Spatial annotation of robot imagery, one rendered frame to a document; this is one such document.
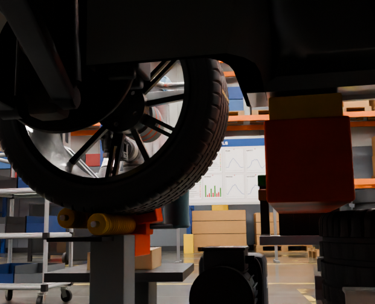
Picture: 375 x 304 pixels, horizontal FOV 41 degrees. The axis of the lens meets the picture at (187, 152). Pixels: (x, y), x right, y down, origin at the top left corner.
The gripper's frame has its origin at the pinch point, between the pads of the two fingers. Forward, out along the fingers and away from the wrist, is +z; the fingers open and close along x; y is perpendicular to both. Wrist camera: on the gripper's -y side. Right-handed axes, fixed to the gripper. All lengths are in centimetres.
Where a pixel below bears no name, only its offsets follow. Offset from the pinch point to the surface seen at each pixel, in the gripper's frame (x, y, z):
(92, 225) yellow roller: -17, 34, 54
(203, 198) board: 63, -12, -566
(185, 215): -32.4, 31.0, 12.9
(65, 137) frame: 7.1, 4.0, 20.6
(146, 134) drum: -20.7, 4.0, 18.0
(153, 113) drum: -24.0, -2.3, 20.7
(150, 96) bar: -17.6, -13.4, 2.8
